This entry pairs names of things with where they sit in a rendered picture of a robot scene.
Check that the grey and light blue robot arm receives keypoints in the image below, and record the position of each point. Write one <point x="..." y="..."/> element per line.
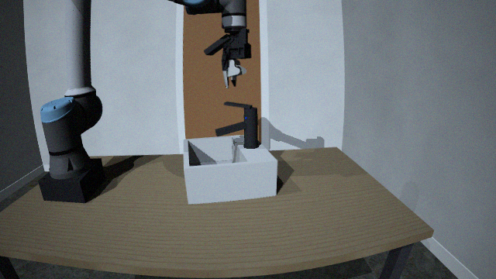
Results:
<point x="65" y="119"/>

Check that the white sink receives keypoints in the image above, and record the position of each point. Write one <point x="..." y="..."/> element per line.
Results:
<point x="235" y="173"/>

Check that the black mixer tap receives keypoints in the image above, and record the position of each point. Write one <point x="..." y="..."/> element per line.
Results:
<point x="249" y="125"/>

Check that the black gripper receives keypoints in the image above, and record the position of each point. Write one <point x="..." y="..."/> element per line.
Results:
<point x="239" y="40"/>

